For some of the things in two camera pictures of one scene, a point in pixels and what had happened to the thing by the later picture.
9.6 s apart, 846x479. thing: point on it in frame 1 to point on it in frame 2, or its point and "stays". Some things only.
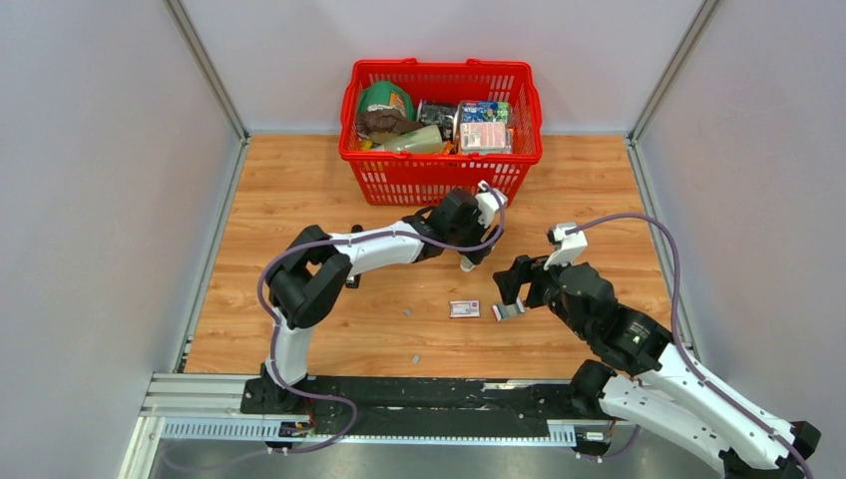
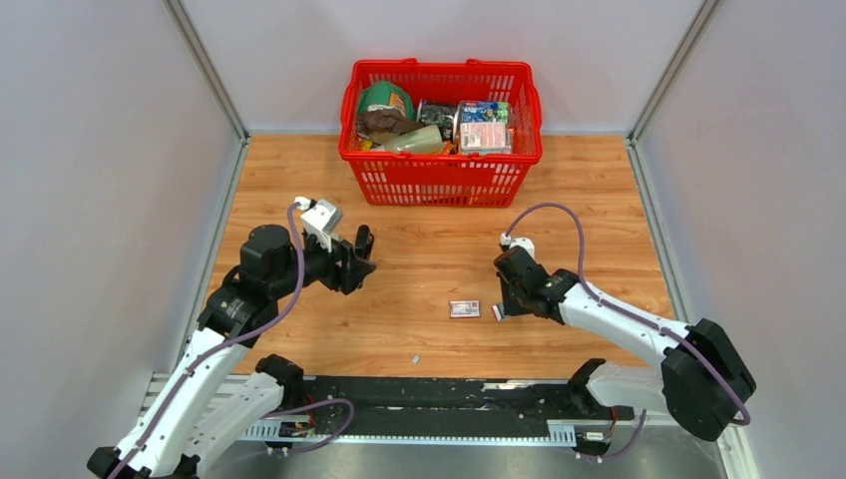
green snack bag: x=387 y=93 stays
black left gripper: x=481 y=233 to x=353 y=271
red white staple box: x=464 y=308 stays
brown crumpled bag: x=384 y=122 stays
